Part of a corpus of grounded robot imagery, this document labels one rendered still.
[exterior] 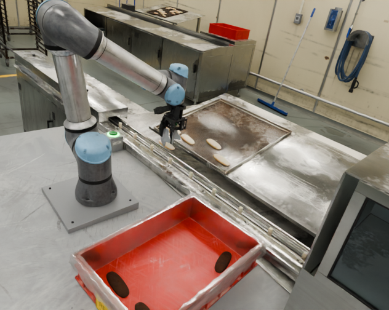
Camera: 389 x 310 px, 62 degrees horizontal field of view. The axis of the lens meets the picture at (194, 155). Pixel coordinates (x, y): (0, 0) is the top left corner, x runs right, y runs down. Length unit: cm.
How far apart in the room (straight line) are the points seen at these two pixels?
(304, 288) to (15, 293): 75
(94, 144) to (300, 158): 92
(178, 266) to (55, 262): 36
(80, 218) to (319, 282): 76
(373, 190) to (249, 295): 50
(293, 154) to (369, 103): 336
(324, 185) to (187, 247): 65
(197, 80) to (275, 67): 166
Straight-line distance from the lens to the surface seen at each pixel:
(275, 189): 137
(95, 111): 180
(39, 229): 120
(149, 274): 103
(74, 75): 116
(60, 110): 223
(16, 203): 132
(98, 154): 112
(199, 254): 111
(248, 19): 575
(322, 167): 155
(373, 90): 485
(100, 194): 120
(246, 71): 517
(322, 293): 92
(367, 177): 75
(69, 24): 100
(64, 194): 130
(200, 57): 414
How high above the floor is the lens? 162
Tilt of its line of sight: 29 degrees down
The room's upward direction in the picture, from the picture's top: 9 degrees clockwise
